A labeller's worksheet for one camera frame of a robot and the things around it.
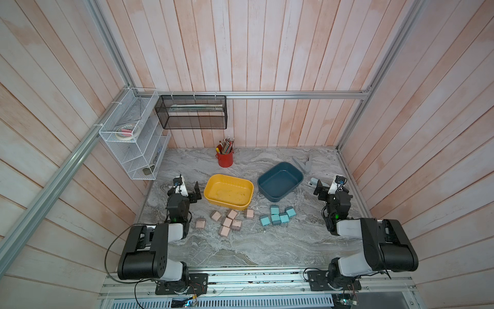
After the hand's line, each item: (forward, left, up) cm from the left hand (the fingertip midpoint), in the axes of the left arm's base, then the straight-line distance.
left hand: (188, 184), depth 91 cm
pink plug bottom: (-20, -18, -9) cm, 28 cm away
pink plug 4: (-11, -30, -9) cm, 33 cm away
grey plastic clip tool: (+20, -65, -9) cm, 69 cm away
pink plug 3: (-11, -21, -9) cm, 26 cm away
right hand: (+2, -68, +2) cm, 68 cm away
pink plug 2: (-12, -14, -9) cm, 20 cm away
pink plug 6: (-17, -23, -8) cm, 30 cm away
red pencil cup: (+21, -16, 0) cm, 26 cm away
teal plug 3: (-13, -46, -8) cm, 49 cm away
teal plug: (-15, -37, -9) cm, 41 cm away
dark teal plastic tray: (+9, -46, -11) cm, 48 cm away
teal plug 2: (-14, -42, -8) cm, 45 cm away
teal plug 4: (-10, -49, -8) cm, 51 cm away
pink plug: (-16, -6, -9) cm, 19 cm away
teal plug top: (-8, -42, -9) cm, 44 cm away
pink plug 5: (-15, -19, -9) cm, 26 cm away
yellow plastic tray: (+2, -19, -10) cm, 22 cm away
